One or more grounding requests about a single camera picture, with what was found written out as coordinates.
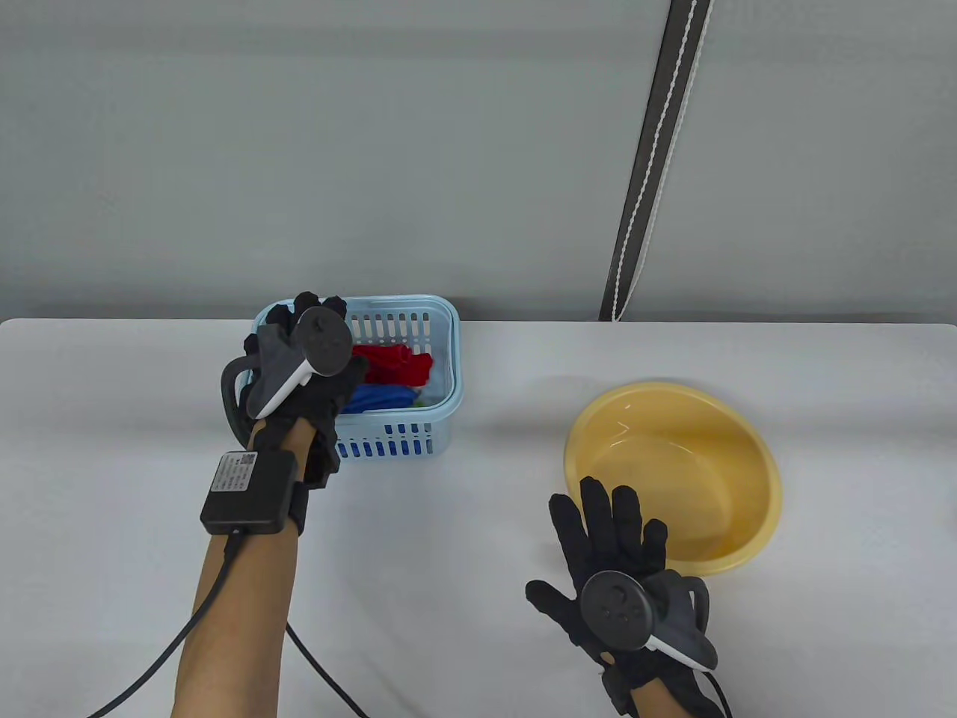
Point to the black left wrist box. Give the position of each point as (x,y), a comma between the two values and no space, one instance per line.
(250,493)

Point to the blue rectangular towel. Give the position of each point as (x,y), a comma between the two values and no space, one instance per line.
(381,396)

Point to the dark vertical wall strip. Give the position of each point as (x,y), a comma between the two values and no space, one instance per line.
(658,149)

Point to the person's left forearm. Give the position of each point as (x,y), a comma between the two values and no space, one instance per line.
(239,621)

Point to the person's left hand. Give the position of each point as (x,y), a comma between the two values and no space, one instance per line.
(329,393)

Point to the white and black controller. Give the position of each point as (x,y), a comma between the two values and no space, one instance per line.
(325,344)
(617,609)

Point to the person's right forearm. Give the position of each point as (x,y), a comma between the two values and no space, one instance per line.
(647,707)

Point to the yellow plastic basin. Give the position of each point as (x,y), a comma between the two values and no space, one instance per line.
(673,464)

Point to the light blue plastic basket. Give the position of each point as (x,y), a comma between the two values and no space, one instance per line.
(441,419)

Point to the white and black left controller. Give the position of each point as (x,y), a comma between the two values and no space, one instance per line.
(325,344)

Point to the red rectangular towel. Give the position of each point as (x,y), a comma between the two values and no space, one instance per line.
(392,363)

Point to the white and black right controller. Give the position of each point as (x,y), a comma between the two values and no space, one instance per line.
(617,609)

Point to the person's right hand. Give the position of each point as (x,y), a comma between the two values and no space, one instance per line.
(605,546)

